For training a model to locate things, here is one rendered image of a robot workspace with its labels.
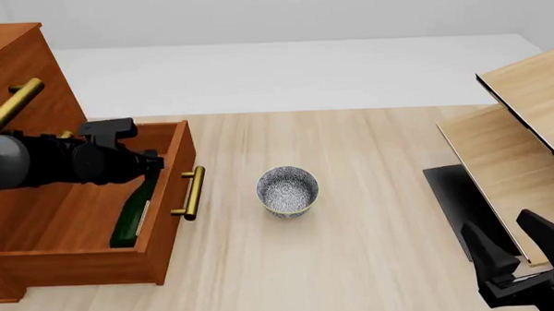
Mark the pale wooden panel rack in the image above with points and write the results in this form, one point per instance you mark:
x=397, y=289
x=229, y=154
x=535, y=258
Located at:
x=517, y=147

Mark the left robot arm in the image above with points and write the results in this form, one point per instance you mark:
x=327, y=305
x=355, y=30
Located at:
x=41, y=160

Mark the blue white patterned bowl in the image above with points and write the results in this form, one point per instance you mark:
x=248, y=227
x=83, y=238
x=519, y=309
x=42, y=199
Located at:
x=287, y=193

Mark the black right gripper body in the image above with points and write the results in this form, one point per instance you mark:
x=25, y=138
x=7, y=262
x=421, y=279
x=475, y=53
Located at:
x=517, y=290

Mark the wooden cabinet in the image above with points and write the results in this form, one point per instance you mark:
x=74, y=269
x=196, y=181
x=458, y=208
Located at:
x=22, y=60

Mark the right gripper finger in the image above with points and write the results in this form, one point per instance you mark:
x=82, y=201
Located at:
x=550, y=237
x=490, y=255

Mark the open wooden drawer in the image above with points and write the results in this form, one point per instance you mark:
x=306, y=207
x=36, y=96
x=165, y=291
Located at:
x=76, y=218

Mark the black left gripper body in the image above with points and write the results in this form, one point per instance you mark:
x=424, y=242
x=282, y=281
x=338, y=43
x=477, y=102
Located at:
x=150, y=161

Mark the dark green wine bottle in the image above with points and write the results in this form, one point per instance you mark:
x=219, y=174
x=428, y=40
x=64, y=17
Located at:
x=133, y=212

